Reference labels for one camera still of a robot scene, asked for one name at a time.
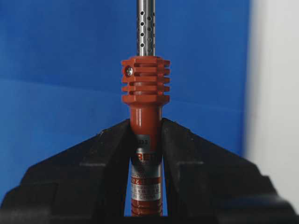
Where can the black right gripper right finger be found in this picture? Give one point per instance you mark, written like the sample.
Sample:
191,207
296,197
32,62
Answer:
206,184

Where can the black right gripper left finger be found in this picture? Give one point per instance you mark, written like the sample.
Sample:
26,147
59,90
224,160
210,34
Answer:
85,184

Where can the red handled soldering iron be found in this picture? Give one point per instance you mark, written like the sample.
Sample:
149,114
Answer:
145,79

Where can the white paper sheet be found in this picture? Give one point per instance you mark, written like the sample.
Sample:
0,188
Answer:
272,94

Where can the blue table mat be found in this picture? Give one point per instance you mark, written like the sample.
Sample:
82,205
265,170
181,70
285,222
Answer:
60,72

